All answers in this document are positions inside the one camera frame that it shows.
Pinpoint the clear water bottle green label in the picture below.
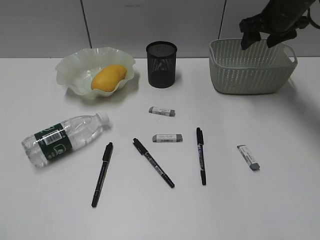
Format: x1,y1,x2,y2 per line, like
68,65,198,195
21,112,110,168

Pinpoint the grey eraser upper middle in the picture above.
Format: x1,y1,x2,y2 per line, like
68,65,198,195
148,106,176,117

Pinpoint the yellow mango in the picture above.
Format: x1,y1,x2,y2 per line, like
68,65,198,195
91,64,128,92

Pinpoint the grey eraser centre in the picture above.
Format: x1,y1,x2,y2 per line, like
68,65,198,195
152,134,183,143

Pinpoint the grey eraser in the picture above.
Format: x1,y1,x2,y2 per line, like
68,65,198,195
148,106,176,117
237,144,260,171
152,134,183,143

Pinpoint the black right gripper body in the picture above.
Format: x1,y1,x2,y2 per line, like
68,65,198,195
239,0,315,34

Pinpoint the grey eraser right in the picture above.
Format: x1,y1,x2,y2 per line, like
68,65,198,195
237,144,260,171

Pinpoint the pale green wavy plate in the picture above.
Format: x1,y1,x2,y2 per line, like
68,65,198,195
55,47,136,100

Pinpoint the black mesh pen holder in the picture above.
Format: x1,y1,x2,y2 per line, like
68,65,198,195
146,41,178,89

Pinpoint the black marker pen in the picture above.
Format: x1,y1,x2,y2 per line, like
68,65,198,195
196,127,207,186
91,142,114,208
133,138,175,189

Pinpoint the pale green woven basket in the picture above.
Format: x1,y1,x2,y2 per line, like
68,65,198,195
209,38,298,95

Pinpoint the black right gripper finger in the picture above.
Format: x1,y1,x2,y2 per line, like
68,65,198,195
266,30,297,48
241,31,261,50

